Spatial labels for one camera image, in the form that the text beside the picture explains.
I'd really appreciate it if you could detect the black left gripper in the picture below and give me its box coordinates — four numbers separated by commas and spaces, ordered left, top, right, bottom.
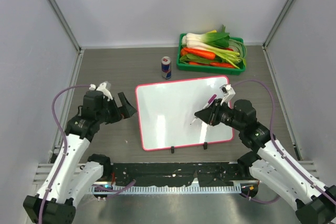
97, 92, 137, 124

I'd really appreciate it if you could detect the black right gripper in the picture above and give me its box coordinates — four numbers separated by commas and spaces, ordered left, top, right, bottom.
195, 98, 244, 132

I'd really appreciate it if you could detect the purple capped marker pen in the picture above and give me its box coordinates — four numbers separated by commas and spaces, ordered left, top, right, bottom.
190, 94, 217, 125

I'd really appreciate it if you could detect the pink framed whiteboard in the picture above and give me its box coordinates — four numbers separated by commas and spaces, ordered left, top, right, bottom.
135, 76, 234, 151

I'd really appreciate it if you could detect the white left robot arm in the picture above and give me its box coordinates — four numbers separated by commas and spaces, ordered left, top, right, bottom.
23, 90, 136, 223

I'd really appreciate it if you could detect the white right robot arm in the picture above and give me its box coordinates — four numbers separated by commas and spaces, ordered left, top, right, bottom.
194, 99, 335, 223

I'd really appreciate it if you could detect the green plastic tray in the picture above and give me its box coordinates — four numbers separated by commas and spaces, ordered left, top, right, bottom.
176, 33, 246, 76

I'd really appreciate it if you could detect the orange carrot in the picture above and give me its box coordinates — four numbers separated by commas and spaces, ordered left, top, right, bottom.
181, 48, 216, 60

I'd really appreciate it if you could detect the red bull can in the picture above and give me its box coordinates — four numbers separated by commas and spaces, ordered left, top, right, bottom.
161, 57, 171, 79

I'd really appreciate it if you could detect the green onion bunch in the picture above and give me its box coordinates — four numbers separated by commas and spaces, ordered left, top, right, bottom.
203, 39, 247, 69

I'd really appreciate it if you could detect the bok choy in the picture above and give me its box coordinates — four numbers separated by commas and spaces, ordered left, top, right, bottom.
181, 25, 230, 48

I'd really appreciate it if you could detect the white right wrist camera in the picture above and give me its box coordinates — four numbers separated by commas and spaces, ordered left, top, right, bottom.
220, 84, 235, 105

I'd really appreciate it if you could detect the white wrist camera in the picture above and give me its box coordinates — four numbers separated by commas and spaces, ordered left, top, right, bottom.
96, 81, 113, 101
220, 84, 235, 105

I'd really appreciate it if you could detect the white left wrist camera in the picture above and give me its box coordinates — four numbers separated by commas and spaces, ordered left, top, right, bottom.
96, 81, 113, 101

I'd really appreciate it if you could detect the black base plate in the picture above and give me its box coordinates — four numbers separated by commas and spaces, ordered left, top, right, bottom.
98, 162, 254, 187

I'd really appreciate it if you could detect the white slotted cable duct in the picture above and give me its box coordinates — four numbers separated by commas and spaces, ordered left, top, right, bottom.
89, 185, 242, 195

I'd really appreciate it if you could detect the left aluminium frame post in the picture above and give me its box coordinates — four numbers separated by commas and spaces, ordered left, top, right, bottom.
47, 0, 81, 52

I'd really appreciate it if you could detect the aluminium frame post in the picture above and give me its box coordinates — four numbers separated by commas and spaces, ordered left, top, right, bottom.
263, 0, 296, 50
47, 0, 81, 52

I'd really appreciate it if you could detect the right aluminium frame post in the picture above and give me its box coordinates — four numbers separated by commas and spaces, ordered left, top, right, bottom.
263, 0, 296, 50

